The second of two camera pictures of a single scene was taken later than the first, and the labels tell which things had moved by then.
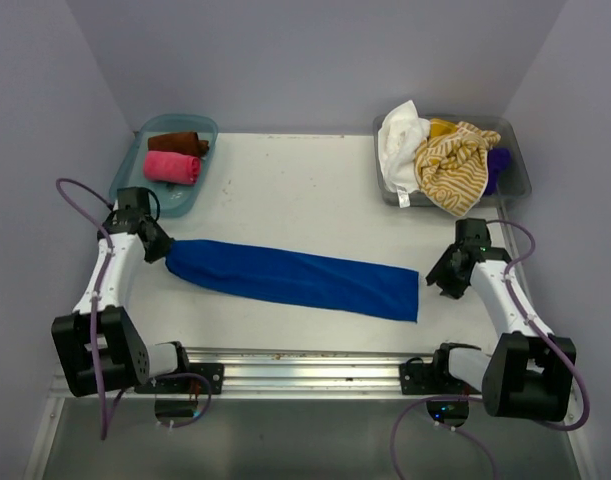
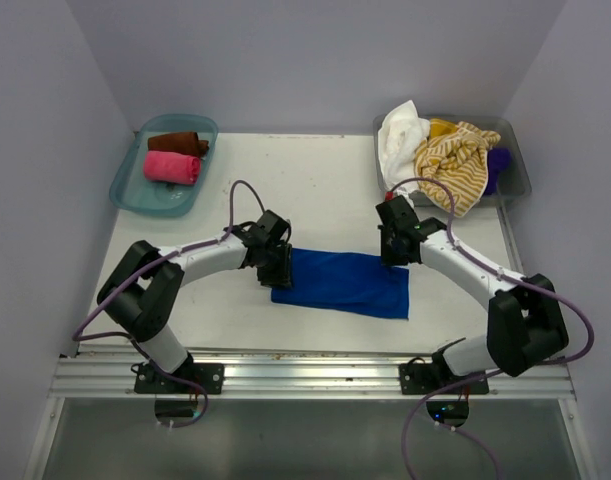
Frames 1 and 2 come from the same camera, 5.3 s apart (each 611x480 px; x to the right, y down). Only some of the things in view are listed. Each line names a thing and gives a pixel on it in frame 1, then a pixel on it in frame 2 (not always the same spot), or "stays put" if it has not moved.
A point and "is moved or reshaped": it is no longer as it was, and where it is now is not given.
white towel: [399, 136] stays put
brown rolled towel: [183, 142] stays put
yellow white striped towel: [451, 168] stays put
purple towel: [497, 159] stays put
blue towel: [295, 278] is moved or reshaped
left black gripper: [162, 247] -> [282, 275]
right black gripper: [438, 276] -> [388, 259]
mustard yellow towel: [439, 127] stays put
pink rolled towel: [171, 167] stays put
